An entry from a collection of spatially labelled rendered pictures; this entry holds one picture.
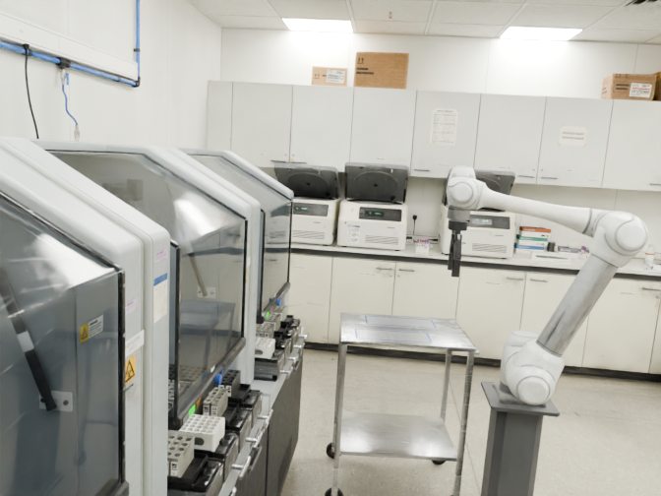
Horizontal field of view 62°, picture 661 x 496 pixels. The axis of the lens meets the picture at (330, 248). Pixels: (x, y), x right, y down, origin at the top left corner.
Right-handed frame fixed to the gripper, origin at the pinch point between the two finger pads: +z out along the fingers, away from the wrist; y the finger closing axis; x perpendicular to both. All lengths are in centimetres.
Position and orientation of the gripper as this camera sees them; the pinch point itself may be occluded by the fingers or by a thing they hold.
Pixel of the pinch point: (452, 271)
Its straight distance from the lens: 225.6
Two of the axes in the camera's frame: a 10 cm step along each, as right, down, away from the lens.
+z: -0.6, 9.8, 1.6
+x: -9.9, -0.8, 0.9
